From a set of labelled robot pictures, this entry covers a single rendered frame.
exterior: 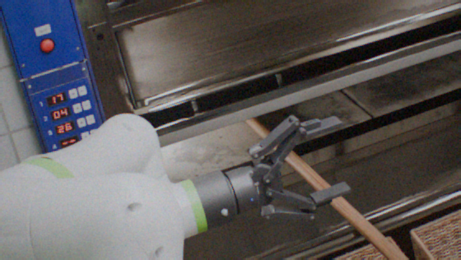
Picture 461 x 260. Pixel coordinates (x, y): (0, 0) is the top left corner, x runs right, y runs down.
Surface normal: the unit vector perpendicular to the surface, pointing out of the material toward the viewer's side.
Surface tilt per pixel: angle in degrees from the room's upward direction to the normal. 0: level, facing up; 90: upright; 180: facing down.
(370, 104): 0
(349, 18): 70
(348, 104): 0
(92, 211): 39
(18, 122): 90
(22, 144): 90
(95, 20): 90
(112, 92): 90
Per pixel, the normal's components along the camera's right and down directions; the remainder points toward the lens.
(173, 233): 0.82, 0.04
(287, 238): 0.24, 0.07
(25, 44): 0.32, 0.39
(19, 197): -0.16, -0.60
